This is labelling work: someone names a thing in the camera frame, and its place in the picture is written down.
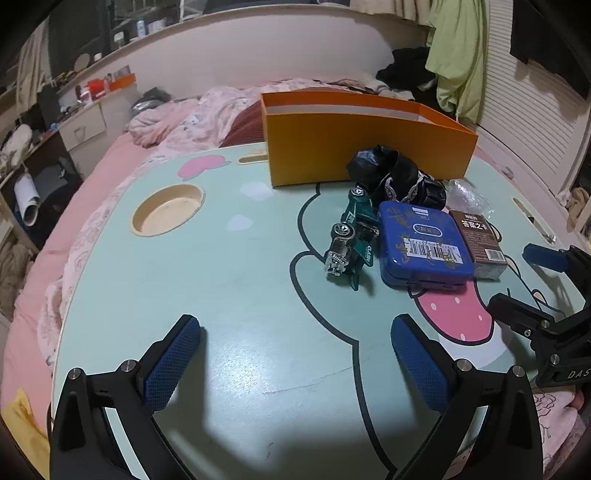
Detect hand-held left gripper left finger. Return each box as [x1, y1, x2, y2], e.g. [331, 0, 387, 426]
[48, 314, 201, 480]

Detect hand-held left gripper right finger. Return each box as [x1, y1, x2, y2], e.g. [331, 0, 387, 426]
[390, 314, 546, 480]

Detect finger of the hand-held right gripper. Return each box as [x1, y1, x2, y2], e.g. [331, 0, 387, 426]
[488, 294, 555, 340]
[523, 244, 591, 282]

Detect brown card box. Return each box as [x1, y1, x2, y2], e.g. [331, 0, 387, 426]
[449, 210, 506, 281]

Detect clear bubble wrap bag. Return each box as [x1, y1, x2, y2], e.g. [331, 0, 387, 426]
[445, 179, 495, 217]

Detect green toy car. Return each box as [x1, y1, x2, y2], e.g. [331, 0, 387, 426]
[325, 184, 384, 291]

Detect blue tin box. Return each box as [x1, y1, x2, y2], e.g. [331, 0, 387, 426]
[378, 200, 475, 291]

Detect black lace cloth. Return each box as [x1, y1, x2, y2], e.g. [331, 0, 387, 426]
[346, 144, 448, 210]

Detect orange cardboard box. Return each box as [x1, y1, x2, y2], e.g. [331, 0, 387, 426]
[260, 91, 478, 189]

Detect white slatted wardrobe door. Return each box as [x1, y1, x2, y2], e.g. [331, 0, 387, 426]
[480, 0, 591, 195]

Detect yellow cloth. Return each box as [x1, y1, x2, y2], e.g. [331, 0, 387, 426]
[0, 388, 49, 477]

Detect beige knit cloth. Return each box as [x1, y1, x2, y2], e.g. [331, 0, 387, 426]
[0, 240, 38, 297]

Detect black hanging garment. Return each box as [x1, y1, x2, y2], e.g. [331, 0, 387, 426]
[510, 0, 591, 100]

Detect light green hanging garment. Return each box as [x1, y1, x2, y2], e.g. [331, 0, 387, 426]
[425, 0, 492, 125]

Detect white paper roll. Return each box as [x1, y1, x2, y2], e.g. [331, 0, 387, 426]
[14, 174, 40, 227]

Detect black clothes pile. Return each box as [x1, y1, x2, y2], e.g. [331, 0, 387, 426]
[376, 46, 439, 93]

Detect dark red cushion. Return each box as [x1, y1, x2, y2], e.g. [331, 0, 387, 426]
[230, 102, 267, 145]

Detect white drawer cabinet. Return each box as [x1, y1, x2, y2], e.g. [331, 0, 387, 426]
[58, 99, 109, 151]

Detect beige clothes heap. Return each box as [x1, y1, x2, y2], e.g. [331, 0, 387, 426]
[0, 124, 34, 163]

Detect cream curtain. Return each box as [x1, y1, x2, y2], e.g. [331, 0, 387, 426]
[402, 0, 435, 21]

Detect black monitor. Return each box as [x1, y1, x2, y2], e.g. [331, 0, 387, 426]
[37, 85, 61, 127]

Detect beige curtain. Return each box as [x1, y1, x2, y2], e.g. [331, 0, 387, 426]
[16, 28, 49, 109]

